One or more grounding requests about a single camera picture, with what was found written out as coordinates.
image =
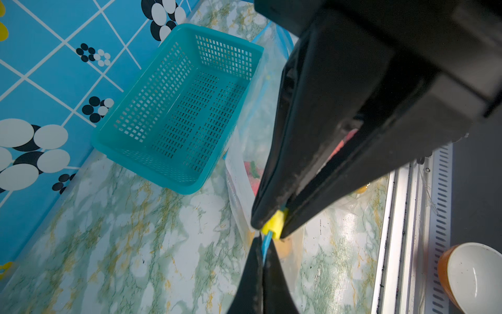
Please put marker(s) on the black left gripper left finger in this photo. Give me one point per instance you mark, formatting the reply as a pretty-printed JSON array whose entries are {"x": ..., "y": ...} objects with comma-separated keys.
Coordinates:
[{"x": 249, "y": 294}]

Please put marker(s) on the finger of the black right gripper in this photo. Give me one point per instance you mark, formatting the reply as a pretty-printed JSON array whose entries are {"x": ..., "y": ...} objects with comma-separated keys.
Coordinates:
[
  {"x": 407, "y": 119},
  {"x": 330, "y": 75}
]

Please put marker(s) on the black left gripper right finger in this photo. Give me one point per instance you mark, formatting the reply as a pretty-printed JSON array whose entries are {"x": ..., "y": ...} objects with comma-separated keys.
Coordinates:
[{"x": 277, "y": 297}]

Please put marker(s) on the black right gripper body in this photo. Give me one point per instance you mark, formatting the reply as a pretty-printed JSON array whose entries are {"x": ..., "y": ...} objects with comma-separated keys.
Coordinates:
[{"x": 461, "y": 38}]

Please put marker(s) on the teal plastic basket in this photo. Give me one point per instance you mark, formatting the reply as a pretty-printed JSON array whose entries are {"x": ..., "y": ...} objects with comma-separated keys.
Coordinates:
[{"x": 174, "y": 123}]

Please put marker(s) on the white bowl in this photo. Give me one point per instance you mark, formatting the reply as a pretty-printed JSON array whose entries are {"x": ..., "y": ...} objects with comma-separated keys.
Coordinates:
[{"x": 470, "y": 275}]

